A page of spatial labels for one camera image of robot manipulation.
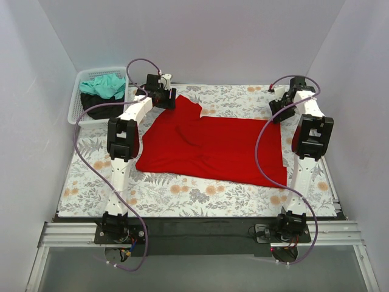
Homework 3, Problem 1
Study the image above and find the white plastic laundry basket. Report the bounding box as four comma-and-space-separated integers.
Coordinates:
67, 66, 129, 130

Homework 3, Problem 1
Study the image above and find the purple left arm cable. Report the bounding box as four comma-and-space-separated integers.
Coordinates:
72, 58, 164, 272

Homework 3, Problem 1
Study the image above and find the aluminium front rail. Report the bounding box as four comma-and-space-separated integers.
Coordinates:
38, 220, 364, 247

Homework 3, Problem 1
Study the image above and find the red t shirt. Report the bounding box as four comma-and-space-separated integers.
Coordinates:
136, 96, 287, 187

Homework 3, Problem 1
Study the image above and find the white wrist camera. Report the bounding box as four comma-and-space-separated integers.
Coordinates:
159, 74, 172, 90
268, 86, 286, 101

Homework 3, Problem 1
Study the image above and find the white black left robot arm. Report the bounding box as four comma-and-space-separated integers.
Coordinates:
98, 74, 176, 243

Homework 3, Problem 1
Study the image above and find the teal t shirt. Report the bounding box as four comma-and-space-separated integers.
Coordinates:
79, 74, 126, 100

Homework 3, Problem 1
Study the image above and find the floral patterned table mat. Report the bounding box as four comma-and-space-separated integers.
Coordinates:
57, 84, 337, 218

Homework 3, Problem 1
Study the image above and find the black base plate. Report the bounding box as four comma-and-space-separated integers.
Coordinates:
94, 218, 311, 257

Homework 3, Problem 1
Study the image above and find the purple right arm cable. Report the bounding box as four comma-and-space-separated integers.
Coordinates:
254, 75, 322, 265

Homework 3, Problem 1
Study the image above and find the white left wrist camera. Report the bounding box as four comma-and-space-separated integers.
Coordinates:
159, 74, 172, 90

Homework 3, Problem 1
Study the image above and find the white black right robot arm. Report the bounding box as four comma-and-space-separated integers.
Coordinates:
269, 75, 334, 242

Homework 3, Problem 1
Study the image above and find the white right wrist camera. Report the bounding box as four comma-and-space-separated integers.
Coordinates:
268, 86, 286, 101

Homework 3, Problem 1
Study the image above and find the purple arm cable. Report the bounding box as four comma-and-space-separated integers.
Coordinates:
72, 58, 164, 272
254, 75, 322, 265

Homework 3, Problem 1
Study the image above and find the black t shirt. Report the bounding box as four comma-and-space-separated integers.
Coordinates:
80, 92, 125, 120

